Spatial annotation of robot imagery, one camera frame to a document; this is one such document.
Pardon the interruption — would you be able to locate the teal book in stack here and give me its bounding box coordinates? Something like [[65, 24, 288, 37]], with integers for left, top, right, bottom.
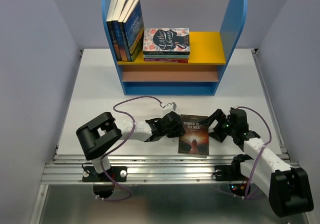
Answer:
[[143, 54, 190, 59]]

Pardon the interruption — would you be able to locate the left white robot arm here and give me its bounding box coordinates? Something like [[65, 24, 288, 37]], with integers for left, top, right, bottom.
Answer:
[[76, 111, 185, 181]]

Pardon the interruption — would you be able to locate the blue wooden bookshelf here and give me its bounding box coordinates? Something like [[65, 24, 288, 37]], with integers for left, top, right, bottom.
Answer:
[[101, 0, 248, 95]]

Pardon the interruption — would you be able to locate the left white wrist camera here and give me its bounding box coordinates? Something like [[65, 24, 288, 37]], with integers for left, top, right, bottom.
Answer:
[[160, 102, 177, 115]]

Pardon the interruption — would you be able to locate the aluminium mounting rail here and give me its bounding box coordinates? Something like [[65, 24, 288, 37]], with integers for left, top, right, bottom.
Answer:
[[40, 155, 232, 185]]

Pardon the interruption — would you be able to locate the Little Women floral book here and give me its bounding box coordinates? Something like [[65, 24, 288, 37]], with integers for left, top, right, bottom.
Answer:
[[142, 28, 191, 55]]

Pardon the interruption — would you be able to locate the Nineteen Eighty-Four blue book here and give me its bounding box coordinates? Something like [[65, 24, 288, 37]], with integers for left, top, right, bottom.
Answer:
[[118, 0, 134, 62]]

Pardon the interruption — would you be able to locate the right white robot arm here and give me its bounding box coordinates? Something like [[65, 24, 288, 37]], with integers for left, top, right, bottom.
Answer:
[[201, 106, 314, 217]]

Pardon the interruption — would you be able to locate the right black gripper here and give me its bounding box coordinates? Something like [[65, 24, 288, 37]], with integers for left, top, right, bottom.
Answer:
[[197, 108, 236, 142]]

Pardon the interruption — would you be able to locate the red book in stack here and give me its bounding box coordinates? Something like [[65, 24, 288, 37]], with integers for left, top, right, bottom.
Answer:
[[144, 58, 189, 64]]

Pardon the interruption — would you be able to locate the A Tale of Two Cities book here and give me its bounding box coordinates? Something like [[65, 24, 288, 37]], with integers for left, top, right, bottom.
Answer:
[[106, 0, 121, 61]]

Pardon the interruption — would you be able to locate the Three Days to See book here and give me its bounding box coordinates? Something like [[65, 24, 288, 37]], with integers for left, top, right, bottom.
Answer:
[[178, 115, 209, 158]]

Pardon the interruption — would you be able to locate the Animal Farm landscape book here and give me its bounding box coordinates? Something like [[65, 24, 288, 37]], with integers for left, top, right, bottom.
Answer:
[[124, 0, 144, 62]]

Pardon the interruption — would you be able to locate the Jane Eyre blue book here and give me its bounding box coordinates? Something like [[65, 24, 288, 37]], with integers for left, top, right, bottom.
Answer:
[[112, 0, 127, 61]]

